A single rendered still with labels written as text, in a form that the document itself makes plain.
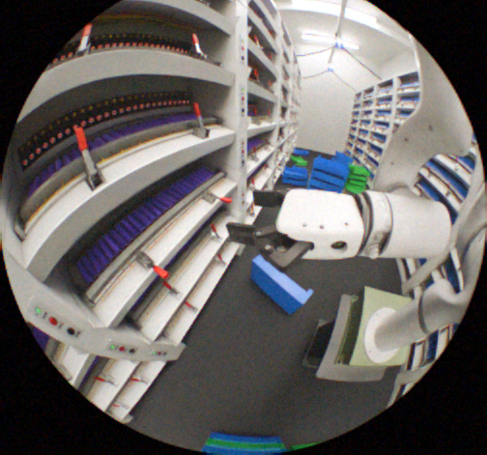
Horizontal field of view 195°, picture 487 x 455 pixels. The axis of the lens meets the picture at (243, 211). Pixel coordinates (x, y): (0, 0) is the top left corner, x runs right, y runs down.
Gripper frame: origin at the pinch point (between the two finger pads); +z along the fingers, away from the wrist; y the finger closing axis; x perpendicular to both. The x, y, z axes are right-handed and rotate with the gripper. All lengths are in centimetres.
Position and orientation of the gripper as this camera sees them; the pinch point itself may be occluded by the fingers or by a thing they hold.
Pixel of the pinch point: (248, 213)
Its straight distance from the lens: 21.6
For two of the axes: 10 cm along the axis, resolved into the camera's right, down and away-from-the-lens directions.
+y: 4.1, -5.5, 7.3
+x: -1.8, -8.3, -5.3
